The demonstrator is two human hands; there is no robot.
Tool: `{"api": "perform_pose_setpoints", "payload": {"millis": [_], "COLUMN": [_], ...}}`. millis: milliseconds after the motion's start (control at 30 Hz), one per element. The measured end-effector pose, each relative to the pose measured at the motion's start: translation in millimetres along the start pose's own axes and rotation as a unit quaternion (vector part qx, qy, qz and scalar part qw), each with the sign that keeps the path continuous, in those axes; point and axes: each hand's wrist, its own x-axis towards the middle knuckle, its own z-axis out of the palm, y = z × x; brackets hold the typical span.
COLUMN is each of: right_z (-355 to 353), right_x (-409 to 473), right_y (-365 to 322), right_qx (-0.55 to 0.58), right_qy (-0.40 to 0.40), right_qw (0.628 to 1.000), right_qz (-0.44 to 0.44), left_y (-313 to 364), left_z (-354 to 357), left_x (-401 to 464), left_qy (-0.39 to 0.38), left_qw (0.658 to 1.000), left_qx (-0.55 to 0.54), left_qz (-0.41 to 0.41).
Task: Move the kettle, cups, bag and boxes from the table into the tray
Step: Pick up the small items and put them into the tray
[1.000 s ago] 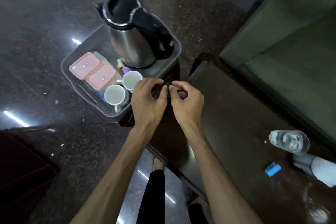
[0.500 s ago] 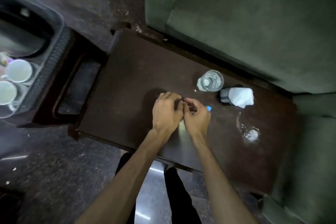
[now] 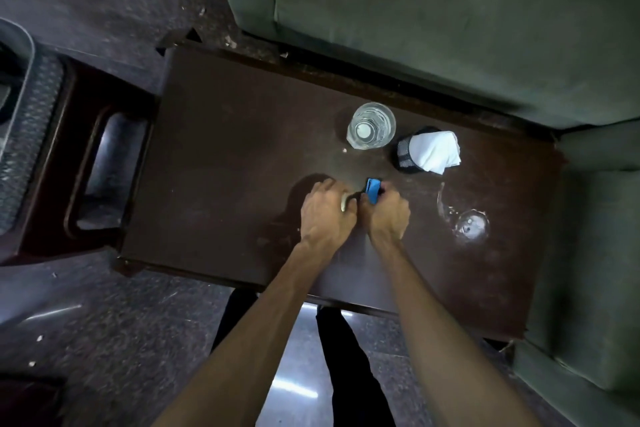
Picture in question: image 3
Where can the green fabric sofa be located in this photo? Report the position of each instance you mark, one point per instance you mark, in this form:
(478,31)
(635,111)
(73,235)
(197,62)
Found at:
(590,266)

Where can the clear drinking glass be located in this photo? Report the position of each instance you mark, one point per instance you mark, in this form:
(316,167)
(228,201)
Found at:
(370,126)

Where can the dark wooden furniture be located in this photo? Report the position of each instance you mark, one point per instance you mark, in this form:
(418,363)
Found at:
(25,401)

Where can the white tissue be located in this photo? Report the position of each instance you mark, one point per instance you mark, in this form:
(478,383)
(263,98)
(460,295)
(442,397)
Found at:
(435,151)

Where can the black mesh holder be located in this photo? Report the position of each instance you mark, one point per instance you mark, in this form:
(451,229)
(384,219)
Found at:
(402,154)

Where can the dark wooden coffee table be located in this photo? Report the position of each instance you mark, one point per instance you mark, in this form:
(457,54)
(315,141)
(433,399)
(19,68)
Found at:
(225,141)

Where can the person's left forearm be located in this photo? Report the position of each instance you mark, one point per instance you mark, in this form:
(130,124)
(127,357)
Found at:
(250,341)

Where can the person's left hand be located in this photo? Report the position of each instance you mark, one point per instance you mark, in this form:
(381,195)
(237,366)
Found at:
(327,216)

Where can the green fabric armchair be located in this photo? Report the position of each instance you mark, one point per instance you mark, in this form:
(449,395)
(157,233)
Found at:
(425,16)

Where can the small blue bottle white cap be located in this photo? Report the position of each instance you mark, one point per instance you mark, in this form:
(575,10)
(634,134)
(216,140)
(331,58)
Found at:
(373,189)

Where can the grey perforated plastic tray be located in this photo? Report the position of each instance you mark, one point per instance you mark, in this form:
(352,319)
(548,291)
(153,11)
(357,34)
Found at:
(30,131)

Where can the person's black trousers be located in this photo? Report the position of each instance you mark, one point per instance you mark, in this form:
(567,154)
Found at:
(345,371)

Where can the small dark wooden side table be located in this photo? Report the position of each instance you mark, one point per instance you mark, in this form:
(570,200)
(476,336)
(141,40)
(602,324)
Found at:
(75,91)

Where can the person's right hand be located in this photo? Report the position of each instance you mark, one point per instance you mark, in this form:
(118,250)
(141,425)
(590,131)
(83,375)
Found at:
(387,219)

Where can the person's right forearm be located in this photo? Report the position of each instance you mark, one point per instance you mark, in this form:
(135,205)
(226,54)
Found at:
(450,341)

